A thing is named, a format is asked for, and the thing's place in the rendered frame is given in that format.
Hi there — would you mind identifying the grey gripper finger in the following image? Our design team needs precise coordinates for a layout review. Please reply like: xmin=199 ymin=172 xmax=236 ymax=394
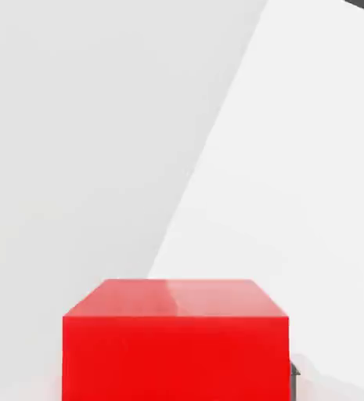
xmin=288 ymin=352 xmax=364 ymax=401

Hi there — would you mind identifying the small red cube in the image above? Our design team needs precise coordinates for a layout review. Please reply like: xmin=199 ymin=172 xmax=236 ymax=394
xmin=61 ymin=277 xmax=290 ymax=401

